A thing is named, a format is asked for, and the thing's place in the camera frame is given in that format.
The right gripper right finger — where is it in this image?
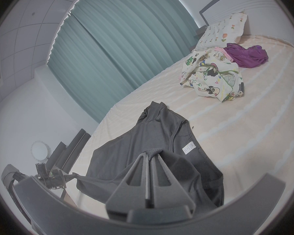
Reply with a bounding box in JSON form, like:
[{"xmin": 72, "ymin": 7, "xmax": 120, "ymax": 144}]
[{"xmin": 150, "ymin": 154, "xmax": 196, "ymax": 217}]

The black chest of drawers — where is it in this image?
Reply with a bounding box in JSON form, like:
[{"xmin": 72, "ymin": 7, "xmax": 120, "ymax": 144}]
[{"xmin": 63, "ymin": 128, "xmax": 91, "ymax": 176}]

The grey bedside table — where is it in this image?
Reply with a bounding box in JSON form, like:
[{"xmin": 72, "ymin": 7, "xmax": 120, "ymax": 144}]
[{"xmin": 192, "ymin": 25, "xmax": 208, "ymax": 46}]

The white printed pyjama garment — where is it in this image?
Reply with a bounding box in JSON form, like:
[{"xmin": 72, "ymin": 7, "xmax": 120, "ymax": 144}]
[{"xmin": 179, "ymin": 47, "xmax": 245, "ymax": 103}]

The blue-green curtain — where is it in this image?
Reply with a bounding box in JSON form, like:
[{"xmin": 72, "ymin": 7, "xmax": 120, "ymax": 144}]
[
  {"xmin": 46, "ymin": 15, "xmax": 138, "ymax": 125},
  {"xmin": 69, "ymin": 0, "xmax": 199, "ymax": 92}
]

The white printed pillow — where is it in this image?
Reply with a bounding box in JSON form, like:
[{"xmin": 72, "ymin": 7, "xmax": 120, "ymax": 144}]
[{"xmin": 194, "ymin": 12, "xmax": 248, "ymax": 50}]

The black dressing table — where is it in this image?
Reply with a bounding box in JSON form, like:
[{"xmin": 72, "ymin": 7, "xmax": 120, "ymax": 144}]
[{"xmin": 50, "ymin": 142, "xmax": 67, "ymax": 168}]

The bed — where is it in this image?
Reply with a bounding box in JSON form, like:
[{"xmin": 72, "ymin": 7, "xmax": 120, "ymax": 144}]
[{"xmin": 61, "ymin": 0, "xmax": 294, "ymax": 220}]

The pink garment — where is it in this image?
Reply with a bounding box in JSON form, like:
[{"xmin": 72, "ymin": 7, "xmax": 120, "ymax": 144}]
[{"xmin": 214, "ymin": 46, "xmax": 233, "ymax": 63}]

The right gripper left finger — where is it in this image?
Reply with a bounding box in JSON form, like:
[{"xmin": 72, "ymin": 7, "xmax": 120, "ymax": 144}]
[{"xmin": 105, "ymin": 153, "xmax": 149, "ymax": 218}]

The round white mirror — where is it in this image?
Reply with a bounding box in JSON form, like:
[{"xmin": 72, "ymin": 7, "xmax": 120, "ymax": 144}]
[{"xmin": 31, "ymin": 141, "xmax": 49, "ymax": 161}]

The purple garment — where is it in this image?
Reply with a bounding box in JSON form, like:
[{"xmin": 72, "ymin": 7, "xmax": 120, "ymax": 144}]
[{"xmin": 223, "ymin": 43, "xmax": 269, "ymax": 68}]

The black T-shirt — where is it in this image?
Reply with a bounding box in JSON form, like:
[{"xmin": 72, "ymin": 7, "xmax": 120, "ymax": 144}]
[{"xmin": 72, "ymin": 101, "xmax": 224, "ymax": 207}]

